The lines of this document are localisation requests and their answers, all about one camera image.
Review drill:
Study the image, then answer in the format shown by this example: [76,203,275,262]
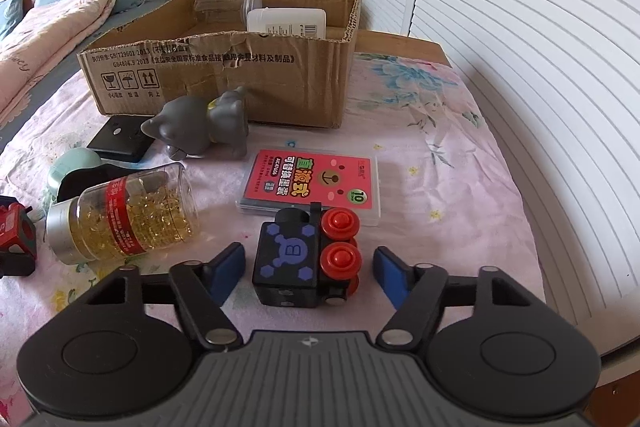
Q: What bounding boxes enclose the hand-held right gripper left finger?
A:
[79,243,247,351]

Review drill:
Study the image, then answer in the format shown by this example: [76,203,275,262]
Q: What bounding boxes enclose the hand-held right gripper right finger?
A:
[373,246,537,353]

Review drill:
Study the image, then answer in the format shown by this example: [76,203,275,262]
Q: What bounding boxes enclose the black cube toy red wheels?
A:
[251,202,365,309]

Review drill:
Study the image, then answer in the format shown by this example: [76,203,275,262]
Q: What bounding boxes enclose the grey cat toy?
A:
[141,86,250,160]

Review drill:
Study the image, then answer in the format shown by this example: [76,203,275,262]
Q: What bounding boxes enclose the black case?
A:
[56,163,126,204]

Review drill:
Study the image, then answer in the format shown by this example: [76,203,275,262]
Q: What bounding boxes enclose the black device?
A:
[86,114,157,164]

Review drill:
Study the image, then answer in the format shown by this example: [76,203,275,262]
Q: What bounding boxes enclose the brown cardboard box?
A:
[76,0,362,130]

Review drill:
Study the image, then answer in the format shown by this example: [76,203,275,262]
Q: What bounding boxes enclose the red toy car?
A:
[0,196,37,279]

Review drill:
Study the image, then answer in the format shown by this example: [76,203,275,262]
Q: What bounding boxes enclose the clear bottle of yellow capsules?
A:
[46,161,202,265]

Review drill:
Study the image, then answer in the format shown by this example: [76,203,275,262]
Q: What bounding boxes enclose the floral pink bed sheet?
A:
[0,52,546,427]

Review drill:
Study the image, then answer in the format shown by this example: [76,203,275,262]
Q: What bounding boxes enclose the mint green round object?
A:
[46,147,103,194]

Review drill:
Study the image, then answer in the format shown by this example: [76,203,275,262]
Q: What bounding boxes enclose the wooden bed board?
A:
[356,29,452,68]

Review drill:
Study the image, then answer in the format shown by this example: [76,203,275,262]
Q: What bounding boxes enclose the blue bed sheet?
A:
[0,0,176,158]

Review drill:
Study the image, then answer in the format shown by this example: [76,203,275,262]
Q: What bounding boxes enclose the white plastic container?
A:
[246,7,327,42]

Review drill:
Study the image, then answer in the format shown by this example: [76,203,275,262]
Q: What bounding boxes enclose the clear plastic jar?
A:
[192,0,263,28]

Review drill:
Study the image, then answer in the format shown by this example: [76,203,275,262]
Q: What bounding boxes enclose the pink quilt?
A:
[0,0,121,122]

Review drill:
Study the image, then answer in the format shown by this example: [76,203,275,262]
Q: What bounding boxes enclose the small blue pillow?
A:
[0,0,26,40]

